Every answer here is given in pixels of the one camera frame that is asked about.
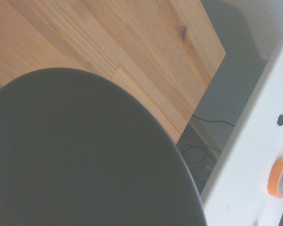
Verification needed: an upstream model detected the grey-blue round plate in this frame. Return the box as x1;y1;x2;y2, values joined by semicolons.
0;67;208;226

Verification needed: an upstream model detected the orange tape roll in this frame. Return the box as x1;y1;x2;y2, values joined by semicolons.
267;159;283;200

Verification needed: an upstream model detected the coiled black cable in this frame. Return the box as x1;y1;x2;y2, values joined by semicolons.
179;138;218;170

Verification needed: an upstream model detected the thin black cable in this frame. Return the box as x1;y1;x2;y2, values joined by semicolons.
192;114;237;127

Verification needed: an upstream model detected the white side table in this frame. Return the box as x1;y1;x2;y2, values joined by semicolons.
200;39;283;226

